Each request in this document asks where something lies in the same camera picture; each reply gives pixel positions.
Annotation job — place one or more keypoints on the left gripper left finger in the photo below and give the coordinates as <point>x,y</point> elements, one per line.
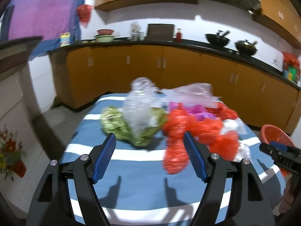
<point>51,203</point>

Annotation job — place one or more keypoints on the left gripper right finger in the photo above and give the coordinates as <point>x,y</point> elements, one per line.
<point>247,205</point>

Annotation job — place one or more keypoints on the white clear plastic bag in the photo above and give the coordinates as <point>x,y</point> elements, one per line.
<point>237,126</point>

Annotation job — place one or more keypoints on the red lined trash basket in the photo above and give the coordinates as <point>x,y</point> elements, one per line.
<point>269,133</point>

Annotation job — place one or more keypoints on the flower decorated white cabinet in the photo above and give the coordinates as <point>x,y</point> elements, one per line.
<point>27,92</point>

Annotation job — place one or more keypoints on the red plastic bag rear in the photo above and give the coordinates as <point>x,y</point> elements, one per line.
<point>223,112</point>

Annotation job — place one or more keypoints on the red bag with groceries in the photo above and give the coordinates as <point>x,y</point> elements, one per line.
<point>291,67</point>

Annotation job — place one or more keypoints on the magenta purple plastic bag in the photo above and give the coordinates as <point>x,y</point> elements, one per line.
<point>198,111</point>

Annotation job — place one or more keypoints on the green plastic bag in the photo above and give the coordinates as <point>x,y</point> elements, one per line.
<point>112,121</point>

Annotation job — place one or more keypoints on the pinkish bubble wrap sheet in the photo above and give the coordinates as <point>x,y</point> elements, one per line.
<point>191,95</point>

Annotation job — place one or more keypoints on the black wok right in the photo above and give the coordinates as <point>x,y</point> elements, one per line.
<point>246,47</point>

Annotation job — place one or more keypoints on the black wok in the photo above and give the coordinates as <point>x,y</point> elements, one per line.
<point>246,47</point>
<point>218,39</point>

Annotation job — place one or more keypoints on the clear bubble wrap bag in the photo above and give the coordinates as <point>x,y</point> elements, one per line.
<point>138,106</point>

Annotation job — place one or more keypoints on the black wok left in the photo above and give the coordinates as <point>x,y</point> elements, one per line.
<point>218,39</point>

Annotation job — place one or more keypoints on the wooden lower cabinets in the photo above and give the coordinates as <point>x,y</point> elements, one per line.
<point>260,96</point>

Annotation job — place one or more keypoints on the wooden upper cabinet right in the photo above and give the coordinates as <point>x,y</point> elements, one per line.
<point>282,18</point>

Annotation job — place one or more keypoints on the red bottle on counter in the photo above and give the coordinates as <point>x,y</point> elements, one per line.
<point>179,35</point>

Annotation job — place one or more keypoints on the yellow detergent jug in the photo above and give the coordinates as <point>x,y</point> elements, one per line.
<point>65,39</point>

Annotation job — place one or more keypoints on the green and red basins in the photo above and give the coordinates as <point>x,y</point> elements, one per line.
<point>104,35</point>

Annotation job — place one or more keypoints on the dark cutting board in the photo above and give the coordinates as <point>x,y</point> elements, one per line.
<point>160,32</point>

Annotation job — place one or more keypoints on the glass jar with bag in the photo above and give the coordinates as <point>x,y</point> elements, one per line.
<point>135,32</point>

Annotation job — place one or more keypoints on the purple blue curtain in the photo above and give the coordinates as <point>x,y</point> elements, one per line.
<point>46,18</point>

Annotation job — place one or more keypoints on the hanging red plastic bag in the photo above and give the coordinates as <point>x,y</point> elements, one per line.
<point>84,13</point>

